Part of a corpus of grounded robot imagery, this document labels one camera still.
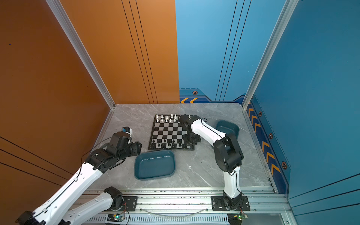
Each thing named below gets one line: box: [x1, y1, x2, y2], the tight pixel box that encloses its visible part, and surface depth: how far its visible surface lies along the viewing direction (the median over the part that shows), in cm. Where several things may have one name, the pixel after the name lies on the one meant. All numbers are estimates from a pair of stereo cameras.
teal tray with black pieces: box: [134, 150, 177, 181], surface depth 88 cm
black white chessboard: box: [148, 114, 195, 151], surface depth 101 cm
